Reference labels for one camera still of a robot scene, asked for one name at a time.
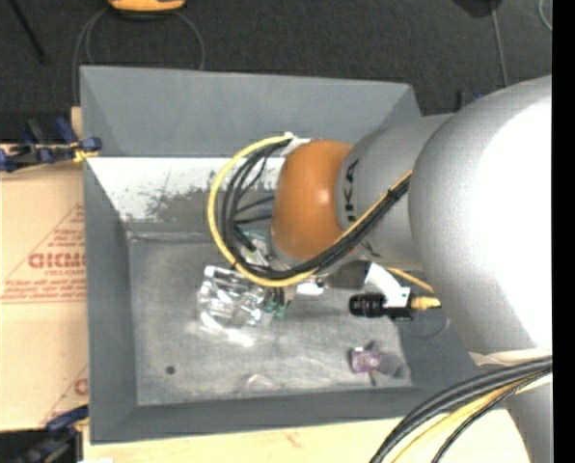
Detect clear glass thing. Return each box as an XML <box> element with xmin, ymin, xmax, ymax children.
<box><xmin>195</xmin><ymin>264</ymin><xmax>275</xmax><ymax>331</ymax></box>

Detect small purple packet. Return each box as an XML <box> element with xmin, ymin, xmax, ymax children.
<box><xmin>348</xmin><ymin>346</ymin><xmax>384</xmax><ymax>374</ymax></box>

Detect grey metal bin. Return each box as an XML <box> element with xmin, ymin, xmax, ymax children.
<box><xmin>78</xmin><ymin>65</ymin><xmax>479</xmax><ymax>444</ymax></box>

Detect brown cardboard board red print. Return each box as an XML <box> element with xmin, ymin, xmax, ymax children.
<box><xmin>0</xmin><ymin>159</ymin><xmax>91</xmax><ymax>434</ymax></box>

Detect black cylinder on white bracket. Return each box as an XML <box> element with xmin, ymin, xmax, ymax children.
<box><xmin>348</xmin><ymin>260</ymin><xmax>417</xmax><ymax>322</ymax></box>

